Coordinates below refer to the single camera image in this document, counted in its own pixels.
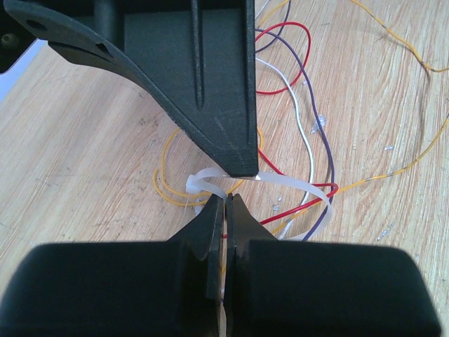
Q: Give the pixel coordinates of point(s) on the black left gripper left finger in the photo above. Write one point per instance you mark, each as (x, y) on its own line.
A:
(165, 288)

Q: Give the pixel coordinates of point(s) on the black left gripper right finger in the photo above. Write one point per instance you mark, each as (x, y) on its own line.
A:
(292, 288)

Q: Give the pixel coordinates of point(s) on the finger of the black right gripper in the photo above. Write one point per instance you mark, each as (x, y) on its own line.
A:
(195, 58)

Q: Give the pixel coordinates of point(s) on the clear zip tie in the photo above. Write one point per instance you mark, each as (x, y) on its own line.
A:
(287, 206)

